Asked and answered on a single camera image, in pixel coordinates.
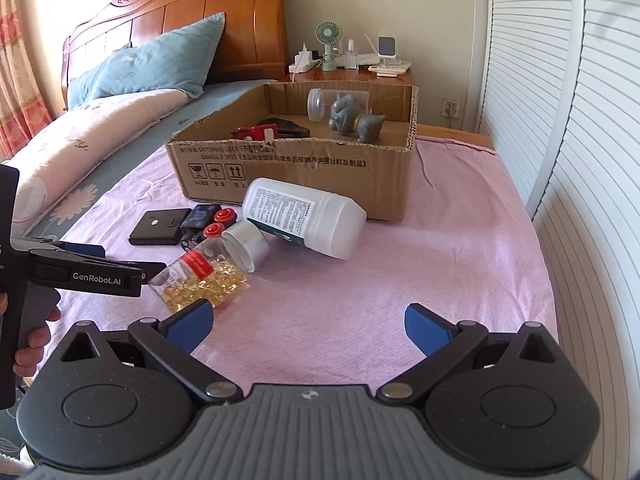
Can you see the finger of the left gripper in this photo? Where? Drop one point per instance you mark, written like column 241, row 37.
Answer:
column 61, row 247
column 149, row 269

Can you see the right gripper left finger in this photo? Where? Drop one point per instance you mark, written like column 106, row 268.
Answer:
column 116, row 399

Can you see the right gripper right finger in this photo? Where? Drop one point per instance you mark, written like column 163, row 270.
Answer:
column 496, row 400

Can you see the clear bottle yellow capsules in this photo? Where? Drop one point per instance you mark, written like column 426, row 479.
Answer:
column 216, row 270

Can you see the red toy train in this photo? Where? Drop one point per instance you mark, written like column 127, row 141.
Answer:
column 267, row 132

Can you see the large white supplement bottle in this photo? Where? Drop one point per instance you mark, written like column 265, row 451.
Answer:
column 324, row 222

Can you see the person's left hand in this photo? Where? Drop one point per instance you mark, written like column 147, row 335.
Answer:
column 32, row 339

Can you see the black flat toy base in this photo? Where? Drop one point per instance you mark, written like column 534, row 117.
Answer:
column 159, row 227

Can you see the pink quilt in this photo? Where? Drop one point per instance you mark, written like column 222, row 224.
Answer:
column 68, row 149

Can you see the orange patterned curtain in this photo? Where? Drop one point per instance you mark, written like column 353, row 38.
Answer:
column 23, row 112

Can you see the brown cardboard box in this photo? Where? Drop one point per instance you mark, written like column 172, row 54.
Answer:
column 213, row 166

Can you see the blue patterned bed sheet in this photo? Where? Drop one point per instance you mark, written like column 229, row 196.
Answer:
column 111, row 200

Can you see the teal pillow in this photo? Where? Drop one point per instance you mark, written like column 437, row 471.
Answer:
column 150, row 65

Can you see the clear empty plastic jar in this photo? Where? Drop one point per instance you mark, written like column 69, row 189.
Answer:
column 321, row 100

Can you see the grey cat figurine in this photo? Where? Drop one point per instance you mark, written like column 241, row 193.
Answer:
column 349, row 118

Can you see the white power strip charger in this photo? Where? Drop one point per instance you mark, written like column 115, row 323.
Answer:
column 304, row 61

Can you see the wooden nightstand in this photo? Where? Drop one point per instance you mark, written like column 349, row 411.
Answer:
column 363, row 75

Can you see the small clear spray bottle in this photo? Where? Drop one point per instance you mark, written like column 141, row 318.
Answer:
column 351, row 61

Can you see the wooden headboard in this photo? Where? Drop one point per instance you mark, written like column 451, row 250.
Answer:
column 231, row 39

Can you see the green mini desk fan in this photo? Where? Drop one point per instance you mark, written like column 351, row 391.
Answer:
column 329, row 34

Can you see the white smart display stand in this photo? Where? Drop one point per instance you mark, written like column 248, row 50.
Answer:
column 389, row 64

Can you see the white wall socket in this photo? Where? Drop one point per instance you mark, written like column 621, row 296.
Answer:
column 450, row 109

